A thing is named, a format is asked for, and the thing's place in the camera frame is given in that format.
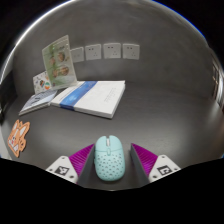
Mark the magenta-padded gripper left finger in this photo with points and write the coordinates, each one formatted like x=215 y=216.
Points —
x=79 y=159

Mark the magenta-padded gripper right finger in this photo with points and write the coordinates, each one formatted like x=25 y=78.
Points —
x=146 y=159

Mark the teal perforated computer mouse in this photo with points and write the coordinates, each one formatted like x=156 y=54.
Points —
x=109 y=160

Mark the white book with blue band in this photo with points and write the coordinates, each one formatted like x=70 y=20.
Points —
x=96 y=96

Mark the grey striped magazine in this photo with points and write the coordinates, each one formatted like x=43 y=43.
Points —
x=38 y=100

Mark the small white printed card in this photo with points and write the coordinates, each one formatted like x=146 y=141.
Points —
x=40 y=82

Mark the clear stand with green leaflet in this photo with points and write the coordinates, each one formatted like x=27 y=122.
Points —
x=59 y=63

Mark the row of white wall sockets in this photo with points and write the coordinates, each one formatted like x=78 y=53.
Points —
x=111 y=50

